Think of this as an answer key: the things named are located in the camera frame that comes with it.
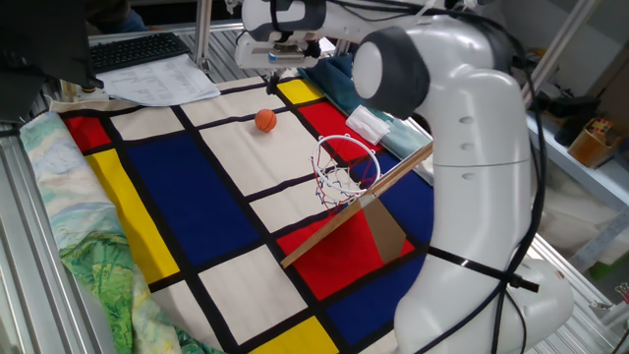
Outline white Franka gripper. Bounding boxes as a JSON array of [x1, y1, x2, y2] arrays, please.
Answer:
[[234, 31, 321, 95]]

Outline small orange basketball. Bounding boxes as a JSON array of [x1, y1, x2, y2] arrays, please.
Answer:
[[254, 108, 278, 133]]

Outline teal and pale blue cloth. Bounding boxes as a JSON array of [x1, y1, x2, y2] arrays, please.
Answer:
[[298, 53, 436, 187]]

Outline white folded tissue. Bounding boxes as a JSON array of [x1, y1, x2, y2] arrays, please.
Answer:
[[345, 104, 392, 147]]

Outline printed paper sheets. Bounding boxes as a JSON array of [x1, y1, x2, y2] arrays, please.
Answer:
[[95, 53, 222, 108]]

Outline white hoop with net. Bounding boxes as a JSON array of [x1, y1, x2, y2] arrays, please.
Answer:
[[309, 132, 382, 212]]

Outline black keyboard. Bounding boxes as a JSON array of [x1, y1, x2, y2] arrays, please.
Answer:
[[89, 31, 192, 75]]

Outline colour block tablecloth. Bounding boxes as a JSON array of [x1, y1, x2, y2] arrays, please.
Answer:
[[48, 73, 436, 354]]

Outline person in dark clothes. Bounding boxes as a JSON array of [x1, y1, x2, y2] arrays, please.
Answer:
[[86, 0, 148, 35]]

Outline wooden framed backboard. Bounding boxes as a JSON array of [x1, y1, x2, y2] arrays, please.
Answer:
[[279, 142, 434, 270]]

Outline green landscape print cloth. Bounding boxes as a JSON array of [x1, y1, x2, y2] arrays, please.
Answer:
[[19, 111, 227, 354]]

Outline black monitor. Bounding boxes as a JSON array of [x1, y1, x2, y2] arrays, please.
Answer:
[[0, 0, 104, 124]]

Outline wooden box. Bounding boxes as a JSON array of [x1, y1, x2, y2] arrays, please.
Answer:
[[567, 120, 623, 168]]

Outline colourful puzzle cube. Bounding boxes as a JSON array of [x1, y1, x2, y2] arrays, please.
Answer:
[[587, 117, 614, 138]]

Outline grey metal shelf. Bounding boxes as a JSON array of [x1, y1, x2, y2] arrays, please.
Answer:
[[525, 110, 629, 210]]

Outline aluminium frame post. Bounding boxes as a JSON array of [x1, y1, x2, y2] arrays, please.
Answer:
[[194, 0, 213, 73]]

